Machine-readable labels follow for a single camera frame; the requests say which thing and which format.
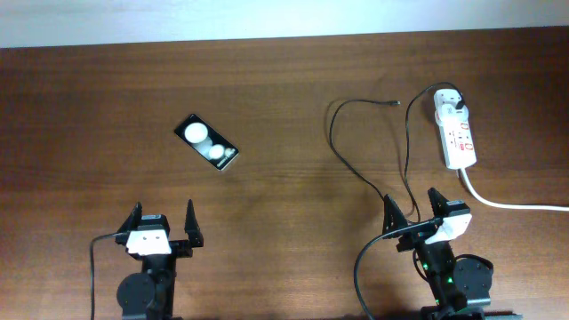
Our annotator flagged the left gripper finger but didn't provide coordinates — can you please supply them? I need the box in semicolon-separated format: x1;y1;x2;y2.
184;199;203;243
117;202;142;234

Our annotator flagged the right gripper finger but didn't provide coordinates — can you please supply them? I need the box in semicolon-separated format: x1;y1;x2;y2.
428;188;453;218
382;195;409;234

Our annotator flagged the black smartphone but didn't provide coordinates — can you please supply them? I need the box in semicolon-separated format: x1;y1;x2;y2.
173;114;240;172

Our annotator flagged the black charging cable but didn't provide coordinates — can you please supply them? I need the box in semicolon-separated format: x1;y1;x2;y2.
327;81;467;223

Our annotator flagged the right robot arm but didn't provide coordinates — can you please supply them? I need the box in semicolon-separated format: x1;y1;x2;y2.
383;188;493;319

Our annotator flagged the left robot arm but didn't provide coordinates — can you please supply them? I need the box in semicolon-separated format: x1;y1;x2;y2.
116;201;204;320

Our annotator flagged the white charger plug adapter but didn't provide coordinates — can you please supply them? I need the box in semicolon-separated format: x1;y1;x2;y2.
434;89;469;126

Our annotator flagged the white power strip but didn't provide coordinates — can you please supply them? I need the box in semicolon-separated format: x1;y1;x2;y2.
437;120;477;170

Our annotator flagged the white power strip cord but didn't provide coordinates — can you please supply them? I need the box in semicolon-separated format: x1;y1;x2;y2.
457;167;569;212

